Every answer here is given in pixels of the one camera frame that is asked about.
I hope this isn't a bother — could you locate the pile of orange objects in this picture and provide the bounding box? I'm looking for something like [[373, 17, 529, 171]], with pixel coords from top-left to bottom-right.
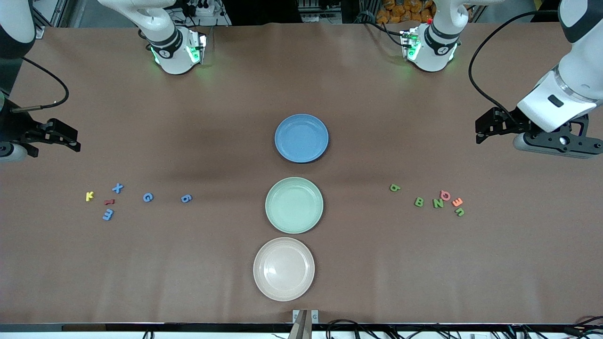
[[376, 0, 435, 24]]

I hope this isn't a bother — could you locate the blue round plate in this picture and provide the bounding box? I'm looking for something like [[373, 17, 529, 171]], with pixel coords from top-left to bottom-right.
[[275, 113, 329, 164]]

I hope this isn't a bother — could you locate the brown table cover sheet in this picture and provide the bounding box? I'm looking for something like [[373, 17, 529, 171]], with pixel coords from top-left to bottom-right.
[[0, 23, 603, 325]]

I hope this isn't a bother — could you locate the white power strip with plugs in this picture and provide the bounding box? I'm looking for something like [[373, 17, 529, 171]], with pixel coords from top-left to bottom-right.
[[186, 0, 213, 16]]

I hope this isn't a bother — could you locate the black table edge strip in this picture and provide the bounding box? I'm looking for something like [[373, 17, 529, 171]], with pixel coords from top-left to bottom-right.
[[0, 323, 603, 333]]

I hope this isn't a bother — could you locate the green round plate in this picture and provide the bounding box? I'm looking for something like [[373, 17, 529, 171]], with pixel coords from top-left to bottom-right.
[[265, 177, 325, 234]]

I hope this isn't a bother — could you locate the pale pink round plate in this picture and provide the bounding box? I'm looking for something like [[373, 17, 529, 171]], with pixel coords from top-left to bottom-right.
[[253, 237, 315, 302]]

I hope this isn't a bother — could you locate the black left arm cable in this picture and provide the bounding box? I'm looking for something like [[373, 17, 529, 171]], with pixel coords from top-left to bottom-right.
[[468, 10, 563, 124]]

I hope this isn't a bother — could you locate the black cable bundle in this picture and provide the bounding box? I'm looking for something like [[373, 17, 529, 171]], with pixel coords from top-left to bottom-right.
[[325, 316, 603, 339]]

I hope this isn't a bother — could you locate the metal clamp bracket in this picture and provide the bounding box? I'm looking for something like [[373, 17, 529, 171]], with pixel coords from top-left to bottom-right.
[[287, 309, 319, 339]]

